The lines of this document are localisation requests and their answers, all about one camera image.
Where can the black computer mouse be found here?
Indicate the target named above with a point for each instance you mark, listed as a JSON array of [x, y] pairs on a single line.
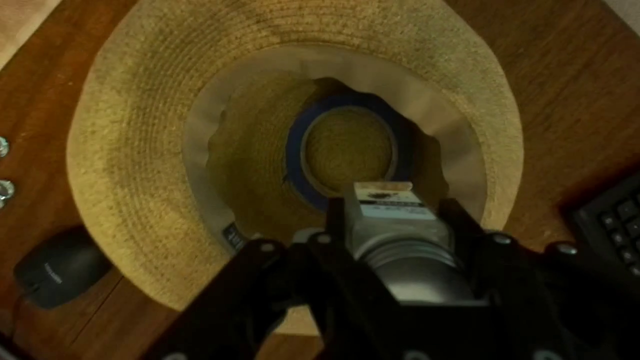
[[61, 271]]

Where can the tan straw hat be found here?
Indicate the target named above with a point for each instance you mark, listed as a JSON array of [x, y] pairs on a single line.
[[146, 167]]

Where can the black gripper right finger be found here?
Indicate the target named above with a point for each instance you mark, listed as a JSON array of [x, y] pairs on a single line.
[[552, 300]]

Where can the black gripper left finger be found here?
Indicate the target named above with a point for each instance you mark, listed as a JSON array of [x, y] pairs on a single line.
[[266, 306]]

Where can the small silver round object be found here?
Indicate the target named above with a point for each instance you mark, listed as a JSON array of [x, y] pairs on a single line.
[[2, 146], [5, 192]]

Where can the black computer keyboard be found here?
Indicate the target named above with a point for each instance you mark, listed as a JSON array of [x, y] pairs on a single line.
[[616, 227]]

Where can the glass jar with metal lid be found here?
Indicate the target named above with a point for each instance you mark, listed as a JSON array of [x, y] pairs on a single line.
[[407, 247]]

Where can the blue tape roll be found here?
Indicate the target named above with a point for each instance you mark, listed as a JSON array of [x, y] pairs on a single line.
[[296, 153]]

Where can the tan table cloth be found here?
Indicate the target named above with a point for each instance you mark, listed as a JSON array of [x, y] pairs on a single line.
[[21, 22]]

